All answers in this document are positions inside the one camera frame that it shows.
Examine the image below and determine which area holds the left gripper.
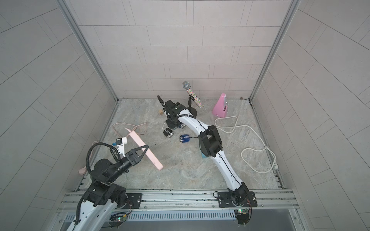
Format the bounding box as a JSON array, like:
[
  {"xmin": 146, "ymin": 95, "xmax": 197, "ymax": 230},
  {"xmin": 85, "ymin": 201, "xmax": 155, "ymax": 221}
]
[{"xmin": 107, "ymin": 147, "xmax": 148, "ymax": 184}]

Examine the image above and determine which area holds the black electric shaver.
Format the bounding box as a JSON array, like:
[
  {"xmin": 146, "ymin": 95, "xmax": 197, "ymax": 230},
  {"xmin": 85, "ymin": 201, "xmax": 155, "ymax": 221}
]
[{"xmin": 163, "ymin": 128, "xmax": 173, "ymax": 138}]

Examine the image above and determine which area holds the pink power strip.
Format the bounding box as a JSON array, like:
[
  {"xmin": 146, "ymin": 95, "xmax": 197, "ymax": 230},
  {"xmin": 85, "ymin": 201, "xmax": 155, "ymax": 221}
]
[{"xmin": 126, "ymin": 128, "xmax": 163, "ymax": 170}]

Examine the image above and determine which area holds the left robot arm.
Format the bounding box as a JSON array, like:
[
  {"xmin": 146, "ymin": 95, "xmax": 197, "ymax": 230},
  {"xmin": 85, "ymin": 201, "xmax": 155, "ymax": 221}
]
[{"xmin": 68, "ymin": 142, "xmax": 149, "ymax": 231}]

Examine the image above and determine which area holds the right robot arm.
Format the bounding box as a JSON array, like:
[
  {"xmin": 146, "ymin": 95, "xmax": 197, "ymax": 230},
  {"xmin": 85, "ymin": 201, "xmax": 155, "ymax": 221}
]
[{"xmin": 157, "ymin": 96, "xmax": 257, "ymax": 207}]

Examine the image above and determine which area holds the blue shaver near teal strip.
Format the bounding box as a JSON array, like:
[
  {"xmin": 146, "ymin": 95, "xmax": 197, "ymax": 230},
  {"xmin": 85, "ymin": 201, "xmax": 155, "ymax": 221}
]
[{"xmin": 179, "ymin": 134, "xmax": 190, "ymax": 143}]

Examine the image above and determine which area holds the black microphone stand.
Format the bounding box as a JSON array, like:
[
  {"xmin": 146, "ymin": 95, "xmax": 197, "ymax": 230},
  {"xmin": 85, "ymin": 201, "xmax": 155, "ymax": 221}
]
[{"xmin": 188, "ymin": 95, "xmax": 198, "ymax": 116}]

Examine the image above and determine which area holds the glitter microphone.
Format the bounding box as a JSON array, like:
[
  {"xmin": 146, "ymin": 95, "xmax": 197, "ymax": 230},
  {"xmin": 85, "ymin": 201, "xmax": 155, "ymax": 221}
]
[{"xmin": 182, "ymin": 81, "xmax": 204, "ymax": 108}]

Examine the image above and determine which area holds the pink metronome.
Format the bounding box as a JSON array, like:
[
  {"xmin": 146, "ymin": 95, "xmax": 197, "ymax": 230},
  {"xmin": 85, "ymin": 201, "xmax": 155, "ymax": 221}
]
[{"xmin": 212, "ymin": 93, "xmax": 228, "ymax": 118}]

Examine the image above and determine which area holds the left circuit board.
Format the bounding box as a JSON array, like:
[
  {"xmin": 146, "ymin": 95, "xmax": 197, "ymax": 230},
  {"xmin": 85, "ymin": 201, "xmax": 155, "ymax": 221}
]
[{"xmin": 109, "ymin": 212, "xmax": 128, "ymax": 227}]

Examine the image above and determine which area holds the circuit board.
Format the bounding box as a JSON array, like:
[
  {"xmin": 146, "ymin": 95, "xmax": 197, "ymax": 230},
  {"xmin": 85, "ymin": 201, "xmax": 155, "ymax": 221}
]
[
  {"xmin": 109, "ymin": 212, "xmax": 128, "ymax": 227},
  {"xmin": 234, "ymin": 209, "xmax": 251, "ymax": 226}
]

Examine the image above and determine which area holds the right circuit board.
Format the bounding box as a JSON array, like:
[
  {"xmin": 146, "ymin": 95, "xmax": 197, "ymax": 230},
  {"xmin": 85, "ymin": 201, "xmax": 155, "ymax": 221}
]
[{"xmin": 234, "ymin": 209, "xmax": 251, "ymax": 226}]

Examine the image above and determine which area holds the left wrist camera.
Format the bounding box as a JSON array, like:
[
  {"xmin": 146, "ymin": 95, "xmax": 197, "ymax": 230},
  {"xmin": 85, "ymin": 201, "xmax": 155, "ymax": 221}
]
[{"xmin": 112, "ymin": 137, "xmax": 127, "ymax": 157}]

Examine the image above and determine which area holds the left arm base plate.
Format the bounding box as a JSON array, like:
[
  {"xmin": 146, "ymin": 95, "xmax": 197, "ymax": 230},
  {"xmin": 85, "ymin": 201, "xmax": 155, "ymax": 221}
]
[{"xmin": 116, "ymin": 193, "xmax": 143, "ymax": 209}]

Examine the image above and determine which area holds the pink power strip cord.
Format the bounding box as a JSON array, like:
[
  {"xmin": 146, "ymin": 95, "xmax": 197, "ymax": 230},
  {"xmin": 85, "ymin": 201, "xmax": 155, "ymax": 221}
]
[{"xmin": 78, "ymin": 122, "xmax": 148, "ymax": 175}]

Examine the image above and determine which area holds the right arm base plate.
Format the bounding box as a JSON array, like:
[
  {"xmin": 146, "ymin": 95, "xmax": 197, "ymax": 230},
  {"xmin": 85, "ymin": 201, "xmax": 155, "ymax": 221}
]
[{"xmin": 213, "ymin": 191, "xmax": 258, "ymax": 208}]

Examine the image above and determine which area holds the white vented cable duct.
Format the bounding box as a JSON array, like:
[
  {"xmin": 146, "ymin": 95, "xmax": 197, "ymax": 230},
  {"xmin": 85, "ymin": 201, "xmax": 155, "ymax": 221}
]
[{"xmin": 64, "ymin": 210, "xmax": 236, "ymax": 223}]

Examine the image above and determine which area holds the white power strip cord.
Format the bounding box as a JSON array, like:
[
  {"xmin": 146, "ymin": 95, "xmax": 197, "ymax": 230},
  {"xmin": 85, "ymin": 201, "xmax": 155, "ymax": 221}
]
[{"xmin": 213, "ymin": 116, "xmax": 278, "ymax": 174}]

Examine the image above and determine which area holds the aluminium mounting rail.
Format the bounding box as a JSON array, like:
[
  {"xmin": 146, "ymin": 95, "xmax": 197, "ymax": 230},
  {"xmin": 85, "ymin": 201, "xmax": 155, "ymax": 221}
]
[{"xmin": 57, "ymin": 189, "xmax": 300, "ymax": 213}]

